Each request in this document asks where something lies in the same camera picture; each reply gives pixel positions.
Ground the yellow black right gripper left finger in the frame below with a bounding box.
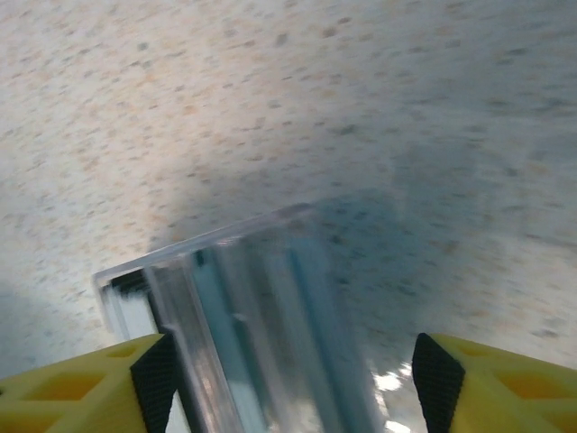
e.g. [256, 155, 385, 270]
[0, 332, 177, 433]

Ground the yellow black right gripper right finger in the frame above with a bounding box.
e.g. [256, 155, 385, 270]
[412, 332, 577, 433]

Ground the clear acrylic card box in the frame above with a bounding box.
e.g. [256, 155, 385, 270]
[91, 188, 409, 433]

